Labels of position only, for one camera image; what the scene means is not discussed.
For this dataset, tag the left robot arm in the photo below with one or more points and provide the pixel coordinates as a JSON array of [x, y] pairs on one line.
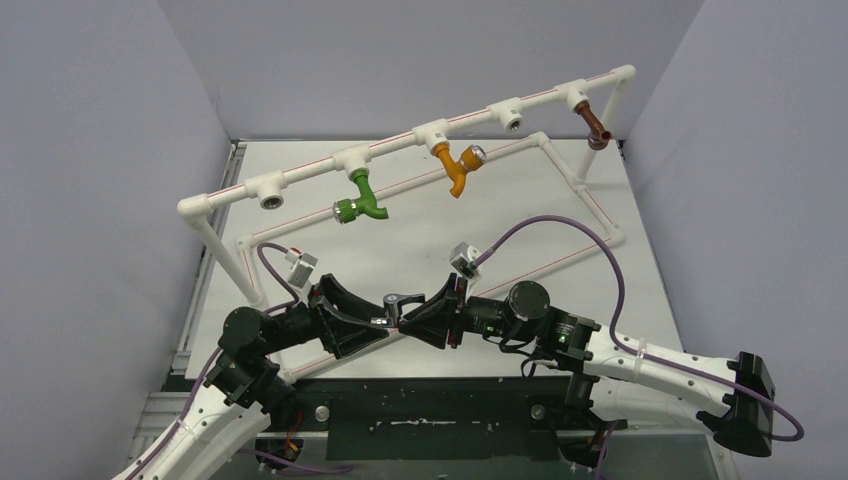
[[241, 390]]

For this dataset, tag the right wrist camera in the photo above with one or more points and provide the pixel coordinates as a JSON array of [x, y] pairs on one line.
[[462, 259]]

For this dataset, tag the chrome metal faucet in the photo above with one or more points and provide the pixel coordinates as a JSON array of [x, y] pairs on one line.
[[393, 304]]

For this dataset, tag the brown plastic faucet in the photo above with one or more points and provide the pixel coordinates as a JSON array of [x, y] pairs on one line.
[[599, 136]]

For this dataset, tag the orange plastic faucet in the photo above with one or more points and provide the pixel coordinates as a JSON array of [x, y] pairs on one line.
[[470, 160]]

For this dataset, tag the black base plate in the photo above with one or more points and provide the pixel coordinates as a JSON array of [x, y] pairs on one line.
[[418, 419]]

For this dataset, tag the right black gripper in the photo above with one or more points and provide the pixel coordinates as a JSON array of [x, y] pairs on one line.
[[454, 312]]

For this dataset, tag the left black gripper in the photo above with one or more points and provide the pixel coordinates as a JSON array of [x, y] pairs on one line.
[[338, 332]]

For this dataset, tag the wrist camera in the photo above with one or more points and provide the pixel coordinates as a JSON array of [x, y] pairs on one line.
[[462, 259], [302, 266]]

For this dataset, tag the green plastic faucet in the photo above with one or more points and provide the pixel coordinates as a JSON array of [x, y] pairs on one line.
[[348, 210]]

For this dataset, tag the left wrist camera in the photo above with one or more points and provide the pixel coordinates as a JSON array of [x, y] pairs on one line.
[[302, 266]]

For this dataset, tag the white PVC pipe frame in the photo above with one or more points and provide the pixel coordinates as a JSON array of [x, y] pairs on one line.
[[285, 191]]

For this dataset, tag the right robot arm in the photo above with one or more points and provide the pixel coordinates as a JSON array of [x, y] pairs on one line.
[[617, 379]]

